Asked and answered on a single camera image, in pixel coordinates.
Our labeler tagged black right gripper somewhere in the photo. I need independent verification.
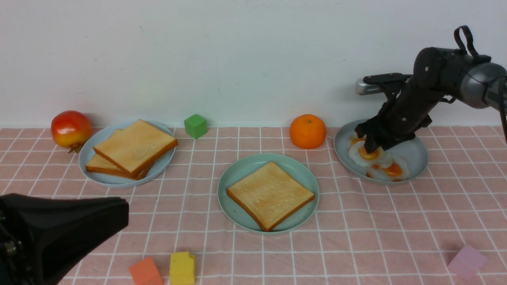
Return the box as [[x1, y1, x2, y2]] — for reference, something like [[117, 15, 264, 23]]
[[355, 77, 446, 154]]

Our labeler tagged fried egg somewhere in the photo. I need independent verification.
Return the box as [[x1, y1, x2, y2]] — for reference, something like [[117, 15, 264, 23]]
[[366, 155, 410, 182], [347, 133, 366, 147], [348, 140, 394, 169]]

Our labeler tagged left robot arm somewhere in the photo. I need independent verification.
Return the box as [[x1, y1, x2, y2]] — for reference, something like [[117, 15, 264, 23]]
[[0, 193, 129, 285]]

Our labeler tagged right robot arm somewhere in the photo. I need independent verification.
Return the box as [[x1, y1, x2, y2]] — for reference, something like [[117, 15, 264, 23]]
[[355, 25, 506, 154]]

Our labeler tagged grey egg plate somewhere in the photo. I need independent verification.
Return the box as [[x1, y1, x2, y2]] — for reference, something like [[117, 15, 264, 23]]
[[334, 119, 429, 185]]

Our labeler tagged orange fruit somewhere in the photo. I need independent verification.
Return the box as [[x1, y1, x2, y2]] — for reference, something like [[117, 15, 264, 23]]
[[289, 114, 327, 149]]

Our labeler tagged pink checkered tablecloth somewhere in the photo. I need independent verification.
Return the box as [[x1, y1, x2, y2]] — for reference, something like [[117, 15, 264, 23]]
[[0, 126, 507, 285]]

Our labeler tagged teal centre plate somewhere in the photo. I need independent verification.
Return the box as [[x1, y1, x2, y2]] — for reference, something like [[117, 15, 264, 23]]
[[217, 153, 320, 234]]

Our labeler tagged pink block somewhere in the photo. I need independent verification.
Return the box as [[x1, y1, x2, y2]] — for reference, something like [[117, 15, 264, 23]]
[[448, 245, 488, 282]]

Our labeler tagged green cube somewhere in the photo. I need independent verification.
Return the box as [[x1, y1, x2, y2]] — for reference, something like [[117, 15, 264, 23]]
[[183, 114, 208, 139]]

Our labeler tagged yellow block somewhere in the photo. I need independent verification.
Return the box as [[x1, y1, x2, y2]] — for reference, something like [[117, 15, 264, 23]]
[[170, 251, 196, 285]]

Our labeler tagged orange block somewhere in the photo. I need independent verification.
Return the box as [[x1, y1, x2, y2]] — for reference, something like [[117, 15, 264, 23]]
[[129, 257, 164, 285]]

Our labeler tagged light blue bread plate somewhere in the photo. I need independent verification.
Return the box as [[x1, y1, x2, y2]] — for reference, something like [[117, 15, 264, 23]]
[[78, 121, 175, 188]]

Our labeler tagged red yellow pomegranate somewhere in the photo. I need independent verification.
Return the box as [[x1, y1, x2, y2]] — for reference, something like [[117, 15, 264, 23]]
[[51, 110, 93, 153]]

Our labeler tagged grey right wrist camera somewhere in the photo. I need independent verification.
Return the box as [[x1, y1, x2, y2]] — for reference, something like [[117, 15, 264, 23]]
[[355, 73, 412, 96]]

